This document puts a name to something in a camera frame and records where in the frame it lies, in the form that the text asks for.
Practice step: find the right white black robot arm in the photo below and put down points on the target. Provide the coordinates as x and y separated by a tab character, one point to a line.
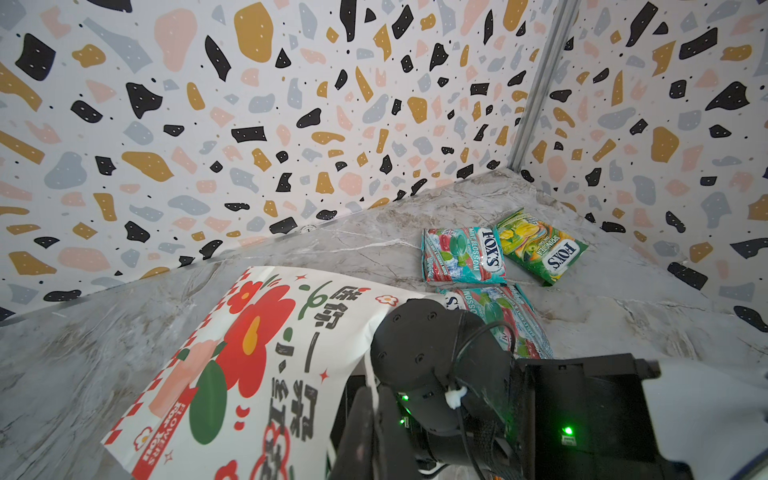
468	401

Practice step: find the right aluminium corner post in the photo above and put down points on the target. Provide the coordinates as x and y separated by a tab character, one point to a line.
564	14

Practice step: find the white floral paper bag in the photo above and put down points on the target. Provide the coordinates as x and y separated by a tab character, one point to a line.
254	391

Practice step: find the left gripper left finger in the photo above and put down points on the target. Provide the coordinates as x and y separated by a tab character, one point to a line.
354	458

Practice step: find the green candy bag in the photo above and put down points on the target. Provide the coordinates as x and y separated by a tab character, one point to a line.
538	247

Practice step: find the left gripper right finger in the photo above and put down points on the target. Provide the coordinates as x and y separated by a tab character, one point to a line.
393	458

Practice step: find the teal Fox's mint candy bag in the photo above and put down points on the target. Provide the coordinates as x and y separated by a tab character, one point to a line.
469	255

